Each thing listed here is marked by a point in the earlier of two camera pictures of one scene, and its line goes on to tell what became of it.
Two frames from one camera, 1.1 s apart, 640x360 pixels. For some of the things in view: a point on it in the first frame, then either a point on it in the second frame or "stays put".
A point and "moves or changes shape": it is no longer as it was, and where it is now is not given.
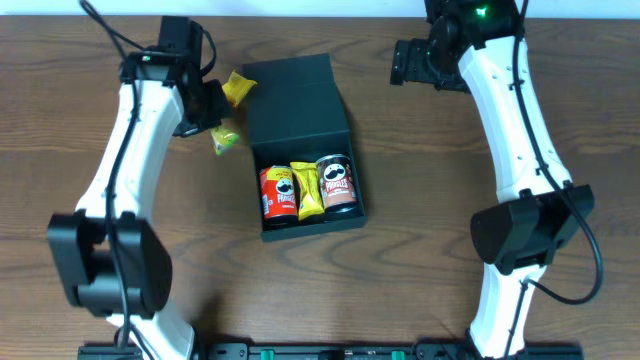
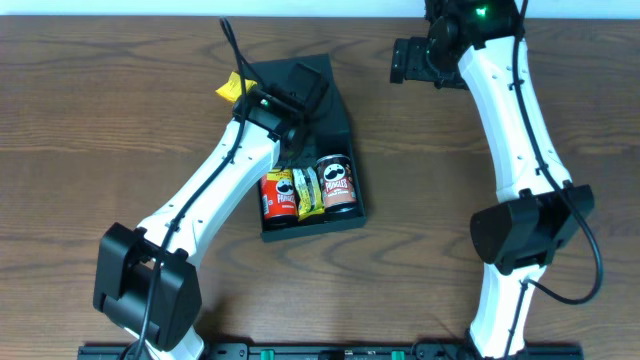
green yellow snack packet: x=223 y=137 moves or changes shape
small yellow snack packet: x=237 y=87 stays put
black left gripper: x=211 y=111 -> x=310 y=145
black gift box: x=296 y=115 stays put
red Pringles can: x=278 y=194 stays put
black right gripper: x=400 y=62 stays put
